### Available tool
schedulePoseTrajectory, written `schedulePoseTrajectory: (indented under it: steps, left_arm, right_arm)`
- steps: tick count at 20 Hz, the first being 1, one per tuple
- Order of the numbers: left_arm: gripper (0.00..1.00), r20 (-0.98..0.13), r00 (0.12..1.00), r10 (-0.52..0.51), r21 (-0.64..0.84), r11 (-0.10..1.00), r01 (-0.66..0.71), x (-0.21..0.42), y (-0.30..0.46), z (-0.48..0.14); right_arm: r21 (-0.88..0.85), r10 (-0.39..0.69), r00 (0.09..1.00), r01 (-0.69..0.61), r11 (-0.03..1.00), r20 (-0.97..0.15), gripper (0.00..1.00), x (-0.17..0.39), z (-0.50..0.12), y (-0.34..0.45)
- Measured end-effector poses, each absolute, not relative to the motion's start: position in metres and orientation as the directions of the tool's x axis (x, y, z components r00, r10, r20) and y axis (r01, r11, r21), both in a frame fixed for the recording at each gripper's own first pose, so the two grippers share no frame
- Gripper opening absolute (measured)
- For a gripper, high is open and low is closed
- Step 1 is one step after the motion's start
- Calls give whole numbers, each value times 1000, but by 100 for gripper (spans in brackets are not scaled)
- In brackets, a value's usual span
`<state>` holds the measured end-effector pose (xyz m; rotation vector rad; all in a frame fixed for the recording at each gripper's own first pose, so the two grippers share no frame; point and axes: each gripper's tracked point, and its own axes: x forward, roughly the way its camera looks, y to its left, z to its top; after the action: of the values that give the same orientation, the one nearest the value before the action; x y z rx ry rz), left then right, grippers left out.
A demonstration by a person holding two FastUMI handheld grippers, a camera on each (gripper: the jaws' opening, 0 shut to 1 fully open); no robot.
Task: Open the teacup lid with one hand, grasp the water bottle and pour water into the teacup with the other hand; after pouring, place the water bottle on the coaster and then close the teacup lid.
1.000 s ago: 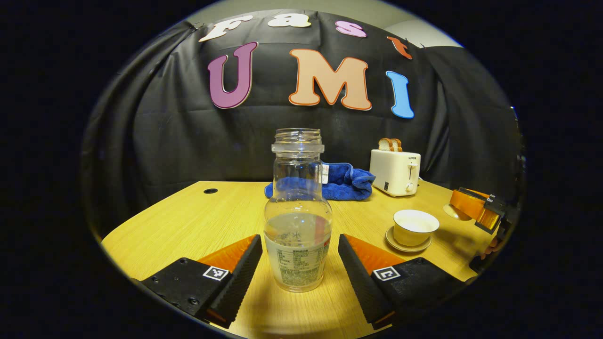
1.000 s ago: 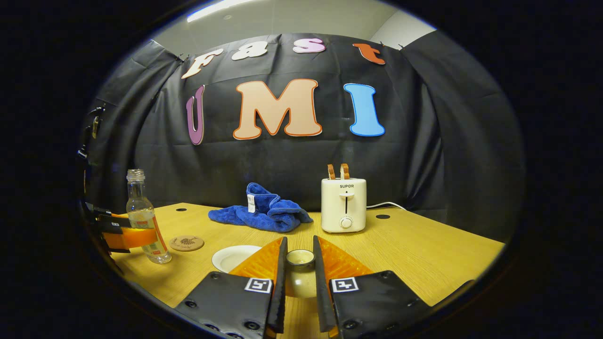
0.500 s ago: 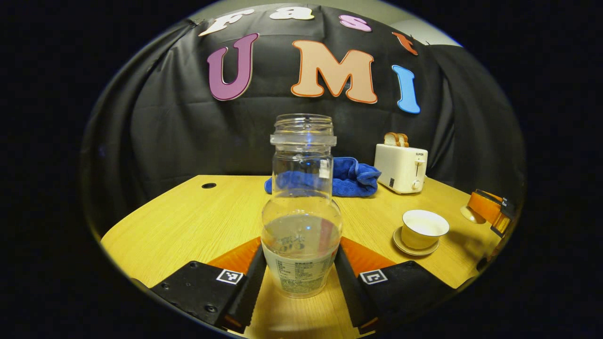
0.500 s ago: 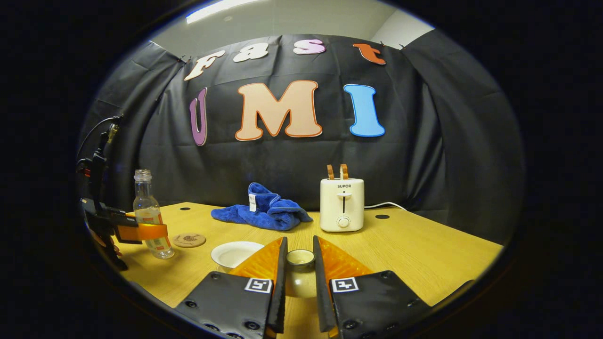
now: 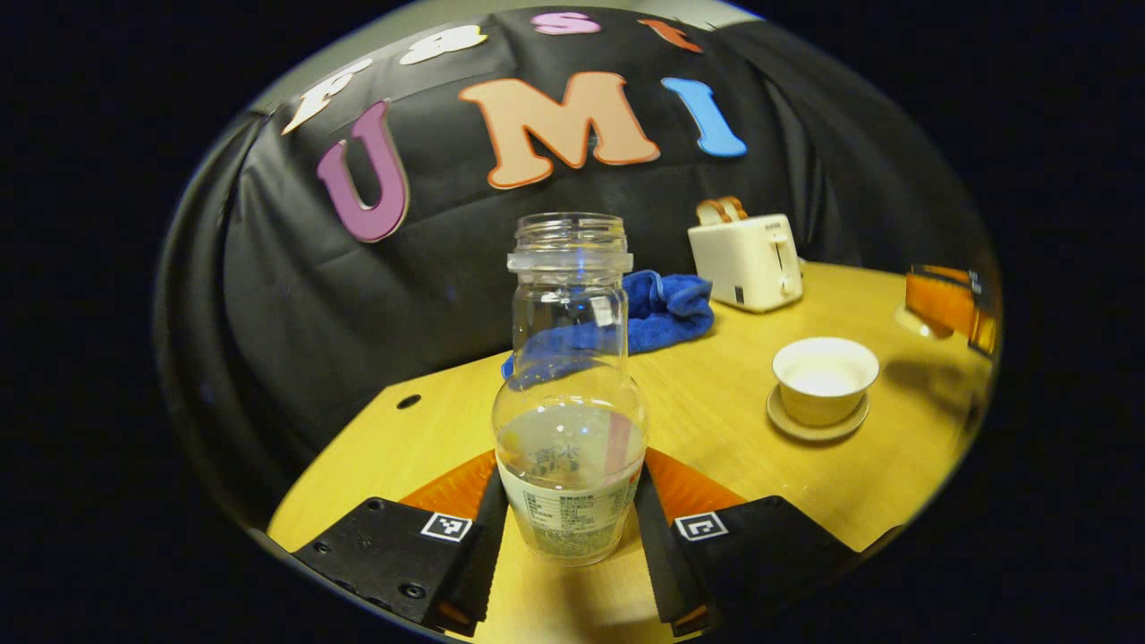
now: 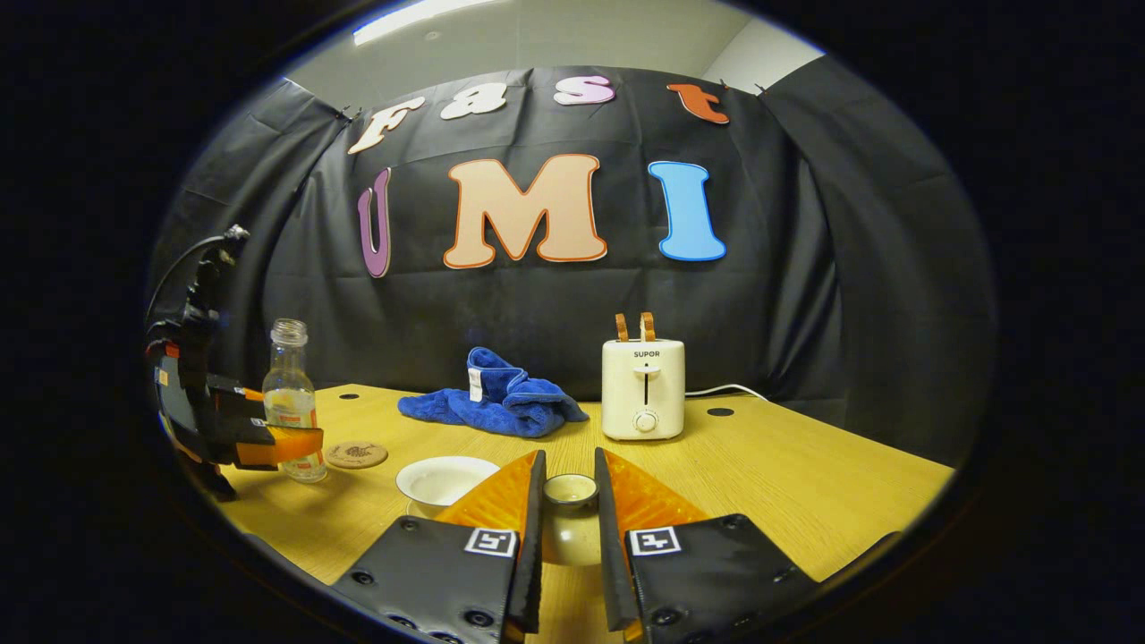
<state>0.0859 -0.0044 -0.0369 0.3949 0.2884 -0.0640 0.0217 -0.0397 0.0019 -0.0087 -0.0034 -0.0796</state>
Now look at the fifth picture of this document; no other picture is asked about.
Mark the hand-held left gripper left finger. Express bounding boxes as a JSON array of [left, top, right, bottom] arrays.
[[291, 450, 509, 638]]

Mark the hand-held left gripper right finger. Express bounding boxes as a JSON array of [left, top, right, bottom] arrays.
[[633, 447, 864, 638]]

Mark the cream ceramic teacup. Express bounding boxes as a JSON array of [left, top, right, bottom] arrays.
[[772, 336, 881, 428]]

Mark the clear plastic water bottle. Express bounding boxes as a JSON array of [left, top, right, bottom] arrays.
[[491, 212, 649, 567]]

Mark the cream toaster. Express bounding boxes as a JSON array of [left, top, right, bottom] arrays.
[[687, 213, 804, 314]]

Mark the blue towel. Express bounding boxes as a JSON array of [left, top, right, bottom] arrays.
[[501, 269, 716, 381]]

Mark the black backdrop cloth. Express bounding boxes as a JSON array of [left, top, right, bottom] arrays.
[[152, 7, 994, 529]]

